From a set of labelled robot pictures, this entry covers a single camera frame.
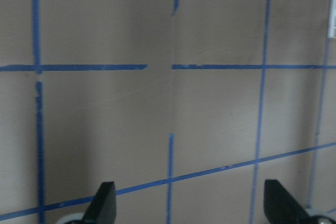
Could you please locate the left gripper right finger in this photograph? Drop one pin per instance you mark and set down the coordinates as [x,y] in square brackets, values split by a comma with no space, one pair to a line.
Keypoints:
[279,206]

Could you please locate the white wire cup rack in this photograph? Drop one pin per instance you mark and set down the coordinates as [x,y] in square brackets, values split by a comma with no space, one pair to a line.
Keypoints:
[331,24]

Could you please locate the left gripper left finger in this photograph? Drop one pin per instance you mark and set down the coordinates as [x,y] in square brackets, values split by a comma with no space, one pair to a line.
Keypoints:
[103,208]

